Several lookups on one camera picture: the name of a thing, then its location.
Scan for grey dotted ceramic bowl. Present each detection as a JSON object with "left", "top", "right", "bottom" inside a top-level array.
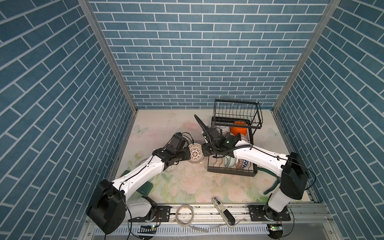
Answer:
[{"left": 188, "top": 143, "right": 205, "bottom": 164}]

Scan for green striped ceramic bowl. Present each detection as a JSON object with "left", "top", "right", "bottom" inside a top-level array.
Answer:
[{"left": 225, "top": 156, "right": 238, "bottom": 168}]

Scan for orange plastic bowl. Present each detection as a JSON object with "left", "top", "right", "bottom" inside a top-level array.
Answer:
[{"left": 230, "top": 121, "right": 248, "bottom": 137}]

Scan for black wire dish rack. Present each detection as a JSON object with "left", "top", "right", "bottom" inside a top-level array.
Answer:
[{"left": 207, "top": 99, "right": 263, "bottom": 177}]

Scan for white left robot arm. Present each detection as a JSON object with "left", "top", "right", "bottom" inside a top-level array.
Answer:
[{"left": 86, "top": 133, "right": 191, "bottom": 235}]

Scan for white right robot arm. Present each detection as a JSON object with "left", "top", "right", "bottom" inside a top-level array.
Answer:
[{"left": 202, "top": 126, "right": 310, "bottom": 221}]

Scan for dark green sponge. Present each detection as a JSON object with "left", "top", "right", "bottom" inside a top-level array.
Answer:
[{"left": 136, "top": 182, "right": 154, "bottom": 196}]

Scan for black silver handheld scanner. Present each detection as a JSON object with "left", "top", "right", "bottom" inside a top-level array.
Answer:
[{"left": 212, "top": 197, "right": 236, "bottom": 226}]

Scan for green handled pliers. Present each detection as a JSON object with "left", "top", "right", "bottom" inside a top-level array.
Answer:
[{"left": 256, "top": 168, "right": 280, "bottom": 195}]

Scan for coiled clear cable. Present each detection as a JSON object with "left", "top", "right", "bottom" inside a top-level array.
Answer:
[{"left": 174, "top": 204, "right": 195, "bottom": 226}]

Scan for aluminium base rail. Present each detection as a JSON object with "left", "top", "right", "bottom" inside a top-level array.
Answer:
[{"left": 77, "top": 202, "right": 331, "bottom": 238}]

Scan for aluminium corner post left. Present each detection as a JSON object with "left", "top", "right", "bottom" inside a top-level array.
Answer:
[{"left": 78, "top": 0, "right": 138, "bottom": 114}]

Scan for aluminium corner post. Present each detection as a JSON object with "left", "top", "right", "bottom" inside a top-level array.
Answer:
[
  {"left": 78, "top": 0, "right": 138, "bottom": 114},
  {"left": 272, "top": 0, "right": 341, "bottom": 115}
]

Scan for aluminium corner post right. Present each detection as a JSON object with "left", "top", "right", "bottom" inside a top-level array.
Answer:
[{"left": 272, "top": 0, "right": 341, "bottom": 115}]

